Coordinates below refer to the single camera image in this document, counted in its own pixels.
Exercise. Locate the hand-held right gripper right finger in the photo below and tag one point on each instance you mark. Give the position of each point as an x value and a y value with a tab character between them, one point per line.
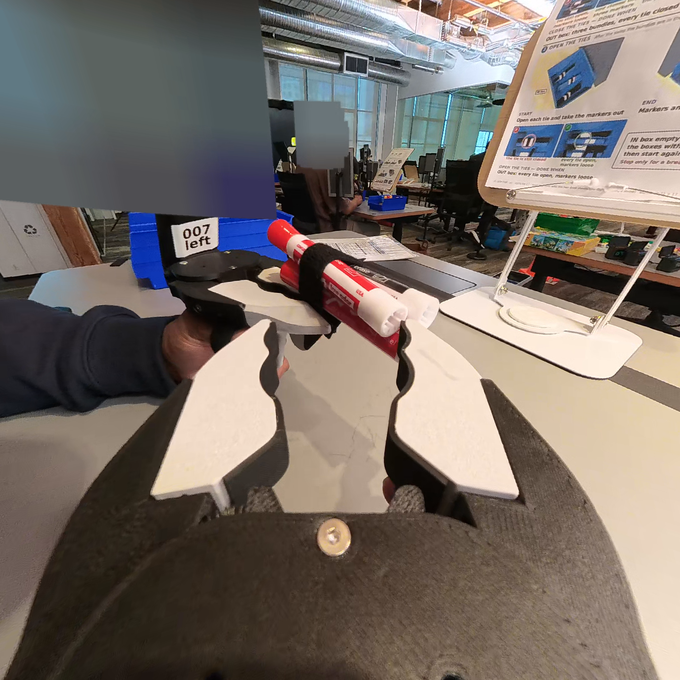
457	436

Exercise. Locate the white paper notice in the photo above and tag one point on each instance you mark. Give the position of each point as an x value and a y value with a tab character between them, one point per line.
606	96

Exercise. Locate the person's left hand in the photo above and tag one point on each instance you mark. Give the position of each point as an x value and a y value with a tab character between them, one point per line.
189	345

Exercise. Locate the red dry erase marker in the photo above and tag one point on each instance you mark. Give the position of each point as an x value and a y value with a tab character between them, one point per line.
367	327
356	289

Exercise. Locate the wooden post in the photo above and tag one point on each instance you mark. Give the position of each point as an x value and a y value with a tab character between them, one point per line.
74	236

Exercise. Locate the clipboard with instruction sheet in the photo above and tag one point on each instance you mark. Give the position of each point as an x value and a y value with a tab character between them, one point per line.
491	186

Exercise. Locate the colourful toy box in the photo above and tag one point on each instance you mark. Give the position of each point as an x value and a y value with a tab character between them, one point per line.
563	234

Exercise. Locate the printed paper sheet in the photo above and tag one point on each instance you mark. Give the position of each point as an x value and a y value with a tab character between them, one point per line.
367	248

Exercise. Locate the white sign board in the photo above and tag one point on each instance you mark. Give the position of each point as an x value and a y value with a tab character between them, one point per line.
390	170

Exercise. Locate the blue plastic bin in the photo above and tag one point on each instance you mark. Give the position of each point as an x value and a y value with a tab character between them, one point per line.
143	239

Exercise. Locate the small blue bin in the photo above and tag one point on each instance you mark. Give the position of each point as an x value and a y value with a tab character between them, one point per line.
387	202

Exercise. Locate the white recycling bin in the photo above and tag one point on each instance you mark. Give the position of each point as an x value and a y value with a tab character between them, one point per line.
32	239

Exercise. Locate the silver ventilation duct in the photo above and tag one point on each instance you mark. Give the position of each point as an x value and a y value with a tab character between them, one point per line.
319	32

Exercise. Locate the black office chair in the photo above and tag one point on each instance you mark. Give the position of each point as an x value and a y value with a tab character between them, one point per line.
462	197

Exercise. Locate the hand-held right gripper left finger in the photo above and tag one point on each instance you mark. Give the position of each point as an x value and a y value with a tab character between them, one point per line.
218	436

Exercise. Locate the white stand pole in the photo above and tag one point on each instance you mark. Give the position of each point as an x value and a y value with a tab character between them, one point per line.
632	276
515	255

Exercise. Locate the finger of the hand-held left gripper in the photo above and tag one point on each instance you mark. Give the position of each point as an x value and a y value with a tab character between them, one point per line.
276	306

